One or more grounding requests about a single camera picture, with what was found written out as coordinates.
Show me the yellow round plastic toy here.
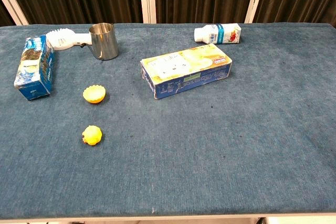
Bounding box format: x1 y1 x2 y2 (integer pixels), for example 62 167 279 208
81 125 103 146

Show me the blue table cloth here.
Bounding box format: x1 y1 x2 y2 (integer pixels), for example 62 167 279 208
0 23 336 220

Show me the blue yellow socket box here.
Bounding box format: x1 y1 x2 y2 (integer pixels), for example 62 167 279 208
140 42 233 100

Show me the yellow scalloped cup shell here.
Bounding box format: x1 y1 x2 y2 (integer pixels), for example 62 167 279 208
82 84 107 104

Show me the white drink bottle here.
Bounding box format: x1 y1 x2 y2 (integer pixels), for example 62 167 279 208
194 23 242 45

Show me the stainless steel cup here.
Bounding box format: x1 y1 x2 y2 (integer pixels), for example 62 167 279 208
88 23 120 61

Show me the white dish brush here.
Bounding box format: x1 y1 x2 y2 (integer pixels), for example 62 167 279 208
45 27 92 51

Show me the blue snack box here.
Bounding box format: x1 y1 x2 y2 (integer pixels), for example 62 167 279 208
13 35 56 101

